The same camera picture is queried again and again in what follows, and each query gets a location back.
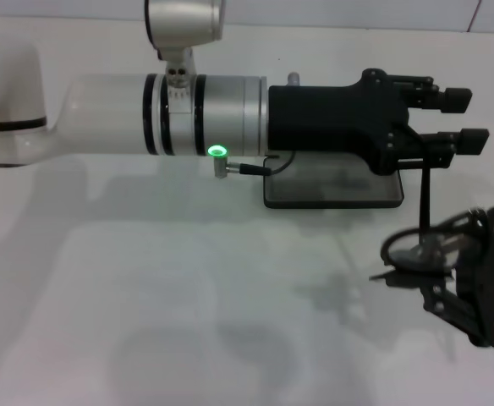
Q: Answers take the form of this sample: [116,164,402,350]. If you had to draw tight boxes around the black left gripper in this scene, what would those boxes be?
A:
[267,67,473,177]

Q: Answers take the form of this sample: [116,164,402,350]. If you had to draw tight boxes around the black glasses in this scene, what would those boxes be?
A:
[368,156,480,284]

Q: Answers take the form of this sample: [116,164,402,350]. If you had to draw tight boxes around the black glasses case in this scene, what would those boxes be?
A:
[262,151,405,211]

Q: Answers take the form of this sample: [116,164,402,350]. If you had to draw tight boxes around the black wrist cable with plug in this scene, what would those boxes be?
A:
[212,151,298,182]

